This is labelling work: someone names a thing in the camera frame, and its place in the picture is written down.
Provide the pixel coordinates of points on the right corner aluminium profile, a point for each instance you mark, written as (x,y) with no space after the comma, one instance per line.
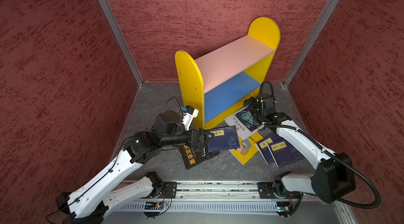
(317,28)

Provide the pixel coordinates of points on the dark blue book yellow label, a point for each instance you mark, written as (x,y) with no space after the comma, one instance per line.
(226,138)

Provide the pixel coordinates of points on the circuit board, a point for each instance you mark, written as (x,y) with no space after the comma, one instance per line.
(283,208)
(154,206)

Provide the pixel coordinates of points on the white slotted cable duct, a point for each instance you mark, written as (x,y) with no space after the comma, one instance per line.
(249,207)

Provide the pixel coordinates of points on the dark blue book of pair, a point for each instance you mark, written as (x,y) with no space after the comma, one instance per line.
(263,146)
(283,153)

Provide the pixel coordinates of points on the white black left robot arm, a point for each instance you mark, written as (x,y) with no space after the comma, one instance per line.
(99,197)

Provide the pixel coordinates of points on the dark blue book left of pair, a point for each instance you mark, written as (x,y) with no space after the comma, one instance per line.
(263,146)

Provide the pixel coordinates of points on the left corner aluminium profile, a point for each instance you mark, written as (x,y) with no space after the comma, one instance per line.
(113,23)

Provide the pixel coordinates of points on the dark blue book right of pair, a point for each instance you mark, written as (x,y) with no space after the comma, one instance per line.
(283,153)

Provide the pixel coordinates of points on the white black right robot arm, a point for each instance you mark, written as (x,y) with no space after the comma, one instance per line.
(331,179)

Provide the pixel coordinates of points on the yellow book with cartoon figure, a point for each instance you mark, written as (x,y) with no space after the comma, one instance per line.
(247,148)

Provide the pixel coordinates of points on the right circuit board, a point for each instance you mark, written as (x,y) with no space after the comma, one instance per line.
(283,208)

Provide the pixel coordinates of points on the yellow pink blue bookshelf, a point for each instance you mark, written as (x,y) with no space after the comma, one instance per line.
(217,83)

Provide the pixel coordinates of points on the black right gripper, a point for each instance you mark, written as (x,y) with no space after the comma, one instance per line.
(248,101)

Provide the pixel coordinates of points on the corner aluminium profile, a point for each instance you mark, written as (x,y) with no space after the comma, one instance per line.
(317,28)
(113,23)

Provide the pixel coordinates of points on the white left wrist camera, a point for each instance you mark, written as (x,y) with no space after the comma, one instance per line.
(189,113)

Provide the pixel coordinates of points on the left circuit board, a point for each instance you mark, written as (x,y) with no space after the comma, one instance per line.
(154,206)

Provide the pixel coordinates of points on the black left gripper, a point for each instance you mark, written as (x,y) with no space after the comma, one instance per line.
(199,143)

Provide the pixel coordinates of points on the white book with galaxy picture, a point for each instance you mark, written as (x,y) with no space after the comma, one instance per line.
(246,124)

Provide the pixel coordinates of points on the black book with yellow text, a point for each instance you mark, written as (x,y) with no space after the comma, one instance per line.
(193,157)

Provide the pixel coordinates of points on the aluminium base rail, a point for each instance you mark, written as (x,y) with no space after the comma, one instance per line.
(222,191)

